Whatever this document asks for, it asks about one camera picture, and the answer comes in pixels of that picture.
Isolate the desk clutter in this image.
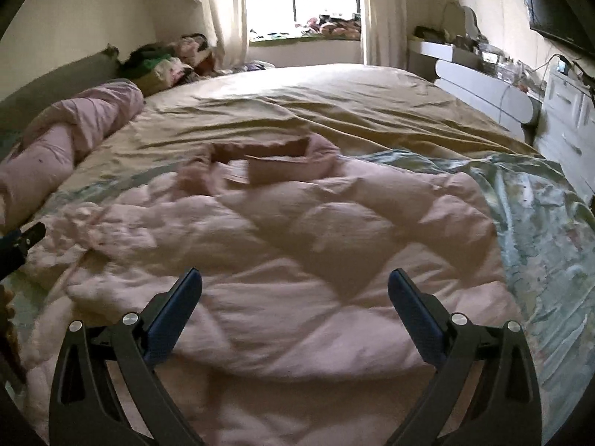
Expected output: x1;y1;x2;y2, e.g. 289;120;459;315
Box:
458;37;544;91

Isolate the clutter on windowsill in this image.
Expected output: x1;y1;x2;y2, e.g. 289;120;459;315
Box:
248;12;362;42

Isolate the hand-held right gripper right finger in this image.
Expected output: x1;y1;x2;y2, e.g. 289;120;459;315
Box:
387;268;544;446

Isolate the green headboard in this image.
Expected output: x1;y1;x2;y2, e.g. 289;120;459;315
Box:
0;45;122;122

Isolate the white dresser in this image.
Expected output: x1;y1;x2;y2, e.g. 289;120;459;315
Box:
530;67;595;196

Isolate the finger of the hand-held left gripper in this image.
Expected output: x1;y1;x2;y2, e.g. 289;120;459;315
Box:
0;222;47;279

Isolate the pastel cartoon printed blanket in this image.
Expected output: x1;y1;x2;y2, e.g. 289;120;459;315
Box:
0;149;595;433

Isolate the pink quilted jacket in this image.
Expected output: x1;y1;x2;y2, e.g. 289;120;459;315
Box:
21;132;524;446

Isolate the white desk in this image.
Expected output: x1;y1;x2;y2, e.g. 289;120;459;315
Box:
408;37;484;72

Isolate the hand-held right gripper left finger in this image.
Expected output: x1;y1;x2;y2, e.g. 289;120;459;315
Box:
49;267;205;446

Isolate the white rounded bed rail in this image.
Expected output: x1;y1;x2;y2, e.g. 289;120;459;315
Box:
434;58;535;126

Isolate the cream curtain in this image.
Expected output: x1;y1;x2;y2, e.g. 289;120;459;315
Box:
195;0;249;63
360;0;410;68

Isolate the black wall television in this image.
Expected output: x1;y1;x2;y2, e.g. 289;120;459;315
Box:
521;0;595;54

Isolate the pink rolled duvet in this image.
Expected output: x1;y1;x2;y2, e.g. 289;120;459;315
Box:
0;79;145;235

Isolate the bed with beige sheet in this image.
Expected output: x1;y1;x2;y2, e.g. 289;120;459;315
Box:
0;62;595;446

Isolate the pile of colourful clothes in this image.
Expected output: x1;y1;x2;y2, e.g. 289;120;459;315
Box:
118;33;224;98

